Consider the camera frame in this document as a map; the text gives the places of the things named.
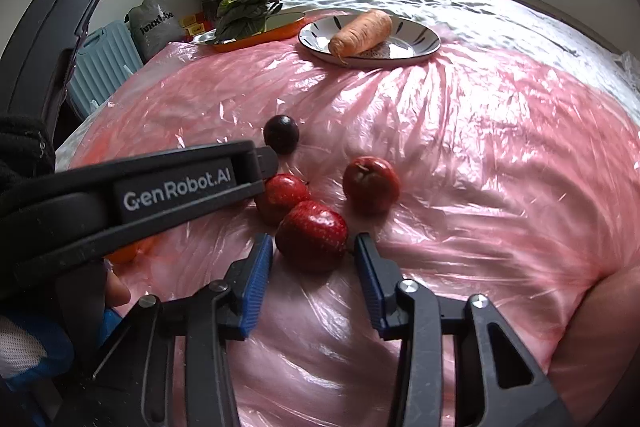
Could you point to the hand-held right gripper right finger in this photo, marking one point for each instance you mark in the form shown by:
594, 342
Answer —
372, 292

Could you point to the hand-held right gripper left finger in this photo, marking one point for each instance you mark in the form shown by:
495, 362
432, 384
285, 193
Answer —
257, 287

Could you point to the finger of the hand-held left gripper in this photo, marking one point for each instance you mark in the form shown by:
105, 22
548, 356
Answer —
260, 164

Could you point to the dark plum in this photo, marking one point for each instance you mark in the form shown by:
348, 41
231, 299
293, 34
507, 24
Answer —
281, 132

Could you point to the red apple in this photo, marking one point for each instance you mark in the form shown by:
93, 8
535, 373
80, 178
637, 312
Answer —
372, 187
287, 202
310, 234

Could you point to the person's left hand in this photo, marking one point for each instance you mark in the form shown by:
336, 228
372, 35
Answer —
117, 293

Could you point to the light blue suitcase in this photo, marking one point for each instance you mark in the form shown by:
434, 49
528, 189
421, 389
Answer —
107, 57

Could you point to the grey printed bag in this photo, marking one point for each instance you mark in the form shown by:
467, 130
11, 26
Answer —
155, 27

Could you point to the orange tray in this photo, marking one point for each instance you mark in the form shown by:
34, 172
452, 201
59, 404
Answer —
280, 32

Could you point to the orange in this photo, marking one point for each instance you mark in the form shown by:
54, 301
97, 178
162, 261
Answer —
127, 253

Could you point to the red yellow carton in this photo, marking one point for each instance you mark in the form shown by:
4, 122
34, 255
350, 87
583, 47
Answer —
192, 24

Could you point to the leafy green vegetable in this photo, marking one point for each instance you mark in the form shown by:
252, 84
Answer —
245, 17

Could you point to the carrot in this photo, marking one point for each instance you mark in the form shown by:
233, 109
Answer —
360, 34

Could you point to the pink plastic sheet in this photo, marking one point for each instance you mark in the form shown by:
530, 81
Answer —
475, 157

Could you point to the white patterned plate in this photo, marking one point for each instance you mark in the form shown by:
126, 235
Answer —
415, 39

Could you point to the blue white cloth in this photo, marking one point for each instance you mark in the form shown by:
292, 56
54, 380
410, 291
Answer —
30, 347

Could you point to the clear plastic bag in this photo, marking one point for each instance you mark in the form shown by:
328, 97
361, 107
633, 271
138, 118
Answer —
631, 64

